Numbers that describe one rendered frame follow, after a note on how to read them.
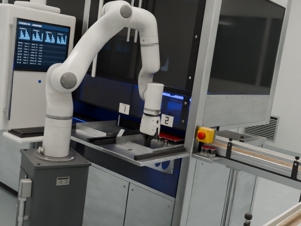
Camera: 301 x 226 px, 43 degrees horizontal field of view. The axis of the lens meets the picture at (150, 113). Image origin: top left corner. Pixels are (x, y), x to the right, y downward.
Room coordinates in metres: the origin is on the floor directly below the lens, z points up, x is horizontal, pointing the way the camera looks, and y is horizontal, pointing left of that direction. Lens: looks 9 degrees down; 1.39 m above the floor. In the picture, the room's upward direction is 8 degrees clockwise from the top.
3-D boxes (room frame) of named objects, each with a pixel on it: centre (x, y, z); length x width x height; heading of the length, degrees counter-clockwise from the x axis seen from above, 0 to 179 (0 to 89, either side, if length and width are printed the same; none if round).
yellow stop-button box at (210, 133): (2.02, -0.31, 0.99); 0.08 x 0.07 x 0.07; 141
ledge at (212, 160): (2.04, -0.35, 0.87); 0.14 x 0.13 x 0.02; 141
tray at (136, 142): (2.08, -0.04, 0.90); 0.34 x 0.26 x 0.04; 141
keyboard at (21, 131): (2.34, 0.65, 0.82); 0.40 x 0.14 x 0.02; 141
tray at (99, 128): (2.30, 0.22, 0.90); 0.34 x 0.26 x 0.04; 141
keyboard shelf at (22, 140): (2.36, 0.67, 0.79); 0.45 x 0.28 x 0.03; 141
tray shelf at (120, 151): (2.14, 0.13, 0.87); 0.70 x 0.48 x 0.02; 51
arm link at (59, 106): (1.74, 0.42, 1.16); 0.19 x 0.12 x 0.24; 27
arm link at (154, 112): (1.93, -0.01, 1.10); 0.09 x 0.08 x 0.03; 51
